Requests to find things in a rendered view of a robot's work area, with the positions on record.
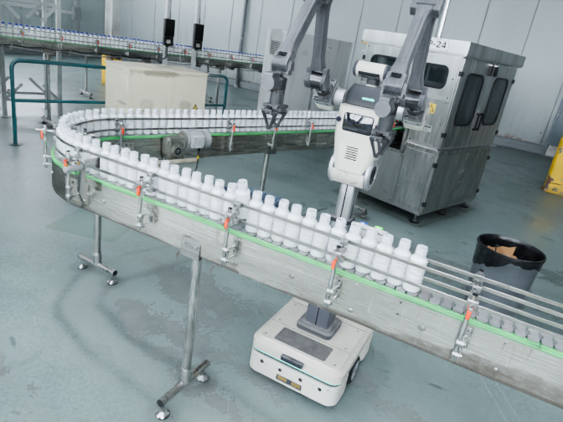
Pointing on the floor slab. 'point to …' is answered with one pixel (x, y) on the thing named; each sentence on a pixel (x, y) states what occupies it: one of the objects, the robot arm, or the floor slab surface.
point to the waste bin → (506, 269)
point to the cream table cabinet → (154, 89)
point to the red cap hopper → (43, 64)
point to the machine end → (444, 123)
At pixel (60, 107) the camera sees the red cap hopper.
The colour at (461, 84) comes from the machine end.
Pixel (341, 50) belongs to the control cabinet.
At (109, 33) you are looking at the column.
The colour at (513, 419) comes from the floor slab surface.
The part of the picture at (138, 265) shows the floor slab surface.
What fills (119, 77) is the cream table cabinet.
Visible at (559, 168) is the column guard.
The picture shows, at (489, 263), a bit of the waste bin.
